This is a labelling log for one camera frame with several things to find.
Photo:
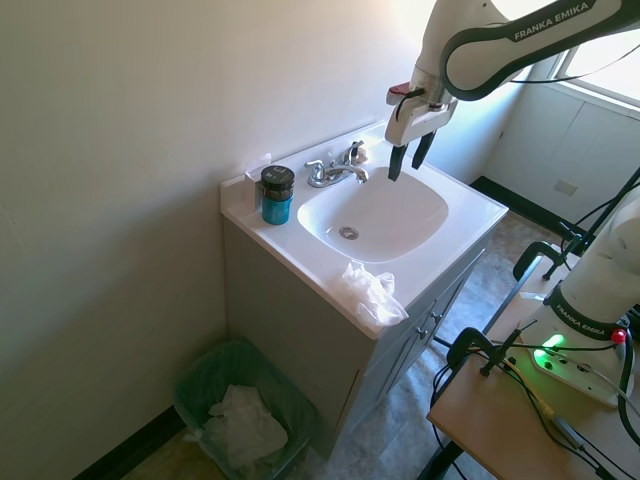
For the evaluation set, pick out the metal cabinet knob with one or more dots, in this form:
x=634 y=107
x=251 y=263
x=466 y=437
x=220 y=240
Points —
x=423 y=331
x=435 y=315

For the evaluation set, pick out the black camera stand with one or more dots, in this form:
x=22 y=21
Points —
x=600 y=220

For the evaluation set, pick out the black baseboard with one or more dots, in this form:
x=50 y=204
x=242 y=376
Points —
x=130 y=442
x=525 y=202

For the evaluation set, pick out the black C-clamp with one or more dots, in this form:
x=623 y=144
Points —
x=462 y=340
x=530 y=252

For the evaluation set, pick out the white sink vanity top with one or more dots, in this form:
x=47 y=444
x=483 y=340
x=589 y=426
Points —
x=450 y=235

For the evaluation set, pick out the white tissue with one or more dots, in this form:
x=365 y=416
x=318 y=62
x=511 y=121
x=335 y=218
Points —
x=372 y=295

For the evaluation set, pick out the small beige object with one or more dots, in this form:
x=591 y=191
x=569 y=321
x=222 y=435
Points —
x=359 y=154

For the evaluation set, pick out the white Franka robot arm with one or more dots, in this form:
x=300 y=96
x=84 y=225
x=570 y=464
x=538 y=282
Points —
x=500 y=45

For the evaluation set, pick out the dark green trash bin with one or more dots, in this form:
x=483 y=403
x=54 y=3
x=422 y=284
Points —
x=300 y=420

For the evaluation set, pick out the red emergency stop button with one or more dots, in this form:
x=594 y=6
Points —
x=620 y=336

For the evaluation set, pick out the white wall outlet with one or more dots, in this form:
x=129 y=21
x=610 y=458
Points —
x=565 y=187

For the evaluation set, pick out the green plastic bin liner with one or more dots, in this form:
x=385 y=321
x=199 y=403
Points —
x=235 y=365

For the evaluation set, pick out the blue jar with black lid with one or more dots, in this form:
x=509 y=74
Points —
x=276 y=202

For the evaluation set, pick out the grey vanity cabinet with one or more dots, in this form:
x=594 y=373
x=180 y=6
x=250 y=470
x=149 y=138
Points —
x=300 y=340

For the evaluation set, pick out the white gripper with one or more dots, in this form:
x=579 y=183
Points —
x=415 y=120

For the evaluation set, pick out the bright window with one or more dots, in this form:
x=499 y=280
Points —
x=605 y=55

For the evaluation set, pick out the light wooden table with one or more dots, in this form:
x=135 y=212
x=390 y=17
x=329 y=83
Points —
x=500 y=425

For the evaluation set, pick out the chrome sink drain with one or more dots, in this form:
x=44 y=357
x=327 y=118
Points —
x=349 y=232

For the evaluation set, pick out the crumpled white paper waste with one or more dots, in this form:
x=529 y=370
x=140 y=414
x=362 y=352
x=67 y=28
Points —
x=245 y=425

